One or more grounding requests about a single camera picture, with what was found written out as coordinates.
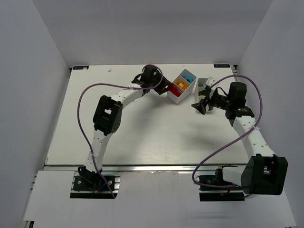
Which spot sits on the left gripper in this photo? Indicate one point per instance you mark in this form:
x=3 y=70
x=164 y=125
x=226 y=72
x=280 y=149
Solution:
x=162 y=85

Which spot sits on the large red lego brick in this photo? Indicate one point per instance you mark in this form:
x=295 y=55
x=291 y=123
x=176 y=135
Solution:
x=174 y=90

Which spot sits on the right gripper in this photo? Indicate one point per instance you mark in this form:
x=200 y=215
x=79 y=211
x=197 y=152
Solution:
x=206 y=102

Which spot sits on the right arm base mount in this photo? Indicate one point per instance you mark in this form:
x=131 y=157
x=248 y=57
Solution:
x=212 y=188

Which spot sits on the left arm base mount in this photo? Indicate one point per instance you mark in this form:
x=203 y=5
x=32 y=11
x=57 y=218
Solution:
x=82 y=189

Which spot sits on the blue table label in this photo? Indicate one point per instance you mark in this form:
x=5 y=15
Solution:
x=221 y=65
x=80 y=67

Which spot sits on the right blue table label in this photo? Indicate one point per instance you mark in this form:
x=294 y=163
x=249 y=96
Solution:
x=221 y=65

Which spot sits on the cyan small lego brick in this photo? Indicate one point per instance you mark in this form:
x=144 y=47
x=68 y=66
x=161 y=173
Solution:
x=184 y=76

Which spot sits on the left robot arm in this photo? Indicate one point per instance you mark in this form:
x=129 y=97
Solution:
x=107 y=119

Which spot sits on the left blue table label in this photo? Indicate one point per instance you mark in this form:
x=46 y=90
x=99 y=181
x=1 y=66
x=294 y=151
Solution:
x=80 y=67

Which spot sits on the upright white divided container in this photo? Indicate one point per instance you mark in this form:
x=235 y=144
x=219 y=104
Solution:
x=200 y=84

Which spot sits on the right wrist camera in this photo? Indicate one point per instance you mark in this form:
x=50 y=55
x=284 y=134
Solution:
x=210 y=83

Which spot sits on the cyan long lego brick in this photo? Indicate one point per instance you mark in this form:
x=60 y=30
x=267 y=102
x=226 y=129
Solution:
x=189 y=79

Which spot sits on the tilted white divided container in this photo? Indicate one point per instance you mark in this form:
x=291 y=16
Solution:
x=185 y=93

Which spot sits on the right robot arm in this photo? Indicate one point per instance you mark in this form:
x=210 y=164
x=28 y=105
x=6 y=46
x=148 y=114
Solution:
x=265 y=172

